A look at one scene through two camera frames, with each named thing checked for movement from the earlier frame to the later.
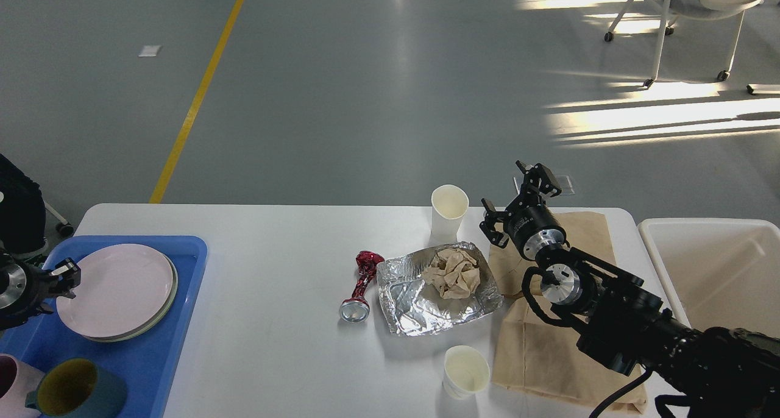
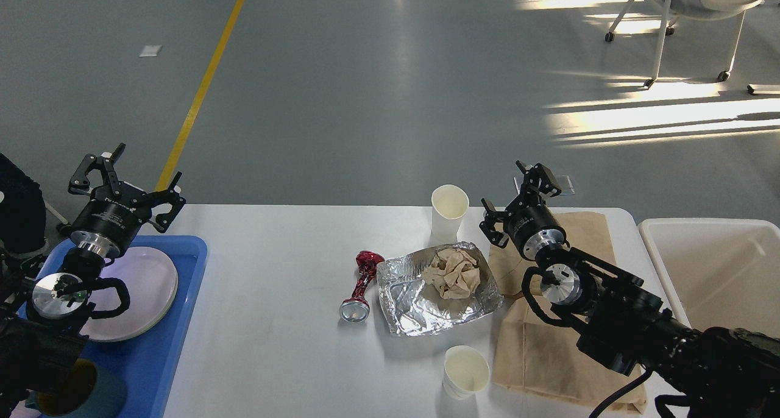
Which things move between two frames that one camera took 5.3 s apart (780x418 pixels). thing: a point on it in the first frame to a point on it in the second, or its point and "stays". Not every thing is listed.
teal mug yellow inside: (76, 387) stays
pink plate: (124, 289) stays
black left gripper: (25, 290) to (110, 225)
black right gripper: (533, 226) stays
